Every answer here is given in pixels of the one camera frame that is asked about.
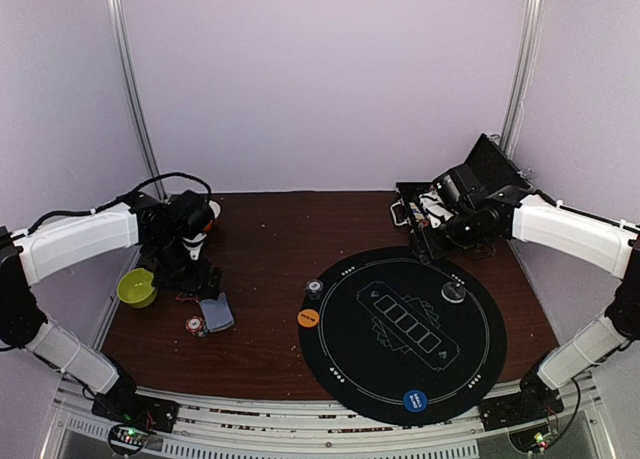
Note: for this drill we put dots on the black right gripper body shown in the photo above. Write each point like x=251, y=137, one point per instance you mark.
x=435, y=236

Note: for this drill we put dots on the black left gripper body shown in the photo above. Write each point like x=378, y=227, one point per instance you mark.
x=174, y=267

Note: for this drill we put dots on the orange poker chip stack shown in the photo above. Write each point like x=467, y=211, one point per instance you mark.
x=197, y=327

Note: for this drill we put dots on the orange big blind button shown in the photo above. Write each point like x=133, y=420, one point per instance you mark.
x=308, y=318

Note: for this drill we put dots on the purple poker chip stack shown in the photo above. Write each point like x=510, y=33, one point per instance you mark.
x=314, y=289

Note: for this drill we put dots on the blue small blind button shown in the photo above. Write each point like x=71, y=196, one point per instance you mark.
x=415, y=401

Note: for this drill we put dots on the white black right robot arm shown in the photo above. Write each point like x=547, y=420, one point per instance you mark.
x=603, y=245

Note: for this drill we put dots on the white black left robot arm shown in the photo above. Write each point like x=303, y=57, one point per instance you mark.
x=166, y=232

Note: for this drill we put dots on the black red triangle marker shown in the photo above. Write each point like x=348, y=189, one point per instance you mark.
x=187, y=298

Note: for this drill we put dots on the grey playing card deck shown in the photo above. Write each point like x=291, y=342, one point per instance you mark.
x=216, y=313

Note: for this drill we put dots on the lime green bowl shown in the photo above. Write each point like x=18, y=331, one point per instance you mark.
x=136, y=288

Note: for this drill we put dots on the grey dealer button on mat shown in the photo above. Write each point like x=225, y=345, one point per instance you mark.
x=453, y=292

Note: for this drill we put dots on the black poker chip case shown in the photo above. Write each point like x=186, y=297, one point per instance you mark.
x=485, y=189

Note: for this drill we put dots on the orange white ceramic bowl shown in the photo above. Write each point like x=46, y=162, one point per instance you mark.
x=216, y=210

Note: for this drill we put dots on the round black poker mat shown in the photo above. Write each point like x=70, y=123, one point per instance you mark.
x=385, y=329

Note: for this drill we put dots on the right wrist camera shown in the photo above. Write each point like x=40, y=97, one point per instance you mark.
x=433, y=209

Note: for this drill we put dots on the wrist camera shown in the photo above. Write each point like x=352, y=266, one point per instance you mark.
x=433, y=209
x=194, y=245

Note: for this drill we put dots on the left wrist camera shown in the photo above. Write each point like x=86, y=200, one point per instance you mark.
x=194, y=245

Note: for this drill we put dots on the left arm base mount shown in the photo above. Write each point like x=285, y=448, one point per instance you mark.
x=145, y=413

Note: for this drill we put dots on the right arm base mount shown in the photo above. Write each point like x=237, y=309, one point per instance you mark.
x=517, y=409

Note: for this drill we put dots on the right aluminium corner post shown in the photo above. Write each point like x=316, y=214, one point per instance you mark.
x=523, y=74

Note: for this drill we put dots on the aluminium corner post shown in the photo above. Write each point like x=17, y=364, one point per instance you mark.
x=117, y=16
x=523, y=74

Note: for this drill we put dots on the left aluminium corner post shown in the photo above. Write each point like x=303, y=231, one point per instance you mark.
x=117, y=16

